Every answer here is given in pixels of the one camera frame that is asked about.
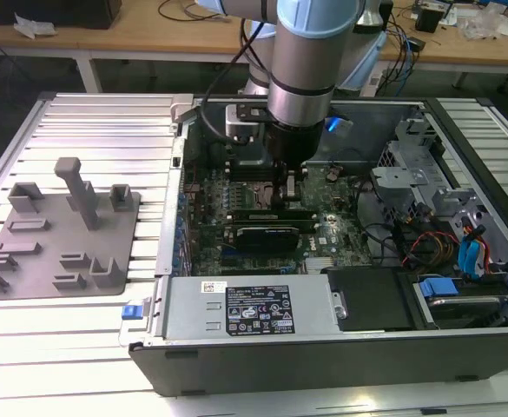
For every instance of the silver power supply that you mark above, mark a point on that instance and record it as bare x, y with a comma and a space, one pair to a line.
193, 313

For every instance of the wooden desk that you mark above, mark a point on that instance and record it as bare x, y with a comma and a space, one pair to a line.
149, 39

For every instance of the silver metal drive cage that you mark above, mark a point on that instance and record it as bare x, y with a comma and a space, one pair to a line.
399, 178

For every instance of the black plastic shroud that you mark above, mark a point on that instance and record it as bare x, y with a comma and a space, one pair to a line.
371, 299

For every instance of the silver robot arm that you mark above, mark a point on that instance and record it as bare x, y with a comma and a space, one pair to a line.
301, 65

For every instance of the silver CPU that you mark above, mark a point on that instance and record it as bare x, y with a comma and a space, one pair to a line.
271, 195

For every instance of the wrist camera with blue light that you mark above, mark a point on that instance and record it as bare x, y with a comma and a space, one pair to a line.
338, 123

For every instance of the silver finned heat sink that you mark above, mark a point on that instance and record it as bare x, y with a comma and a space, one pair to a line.
321, 262

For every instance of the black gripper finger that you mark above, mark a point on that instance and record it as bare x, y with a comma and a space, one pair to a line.
292, 187

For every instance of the green motherboard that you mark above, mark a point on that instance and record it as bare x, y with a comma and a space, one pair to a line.
345, 234

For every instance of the clear plastic bag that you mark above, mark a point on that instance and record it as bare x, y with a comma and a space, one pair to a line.
483, 24

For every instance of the small black box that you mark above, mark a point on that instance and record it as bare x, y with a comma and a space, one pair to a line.
429, 17

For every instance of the black graphics card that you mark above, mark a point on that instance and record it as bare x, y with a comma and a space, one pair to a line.
266, 239

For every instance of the silver case hinge bracket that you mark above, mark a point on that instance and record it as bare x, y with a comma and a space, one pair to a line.
180, 106

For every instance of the blue case latch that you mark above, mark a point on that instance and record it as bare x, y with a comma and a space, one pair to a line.
131, 312

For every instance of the gray parts rack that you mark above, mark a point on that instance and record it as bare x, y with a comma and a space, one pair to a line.
62, 243

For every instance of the white crumpled plastic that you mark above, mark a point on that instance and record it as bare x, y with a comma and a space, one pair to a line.
32, 27

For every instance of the small black adapter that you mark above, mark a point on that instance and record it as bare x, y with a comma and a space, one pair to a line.
416, 44

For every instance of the black open PC case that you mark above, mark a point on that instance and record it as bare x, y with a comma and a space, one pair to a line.
323, 369

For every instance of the round coin battery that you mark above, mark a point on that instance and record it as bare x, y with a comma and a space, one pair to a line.
332, 175

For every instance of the hard disk in blue carrier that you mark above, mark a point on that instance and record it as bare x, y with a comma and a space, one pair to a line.
438, 289

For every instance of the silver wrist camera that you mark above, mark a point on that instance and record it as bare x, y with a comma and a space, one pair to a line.
240, 128

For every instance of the large black box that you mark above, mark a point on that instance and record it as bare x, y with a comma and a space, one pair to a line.
62, 13

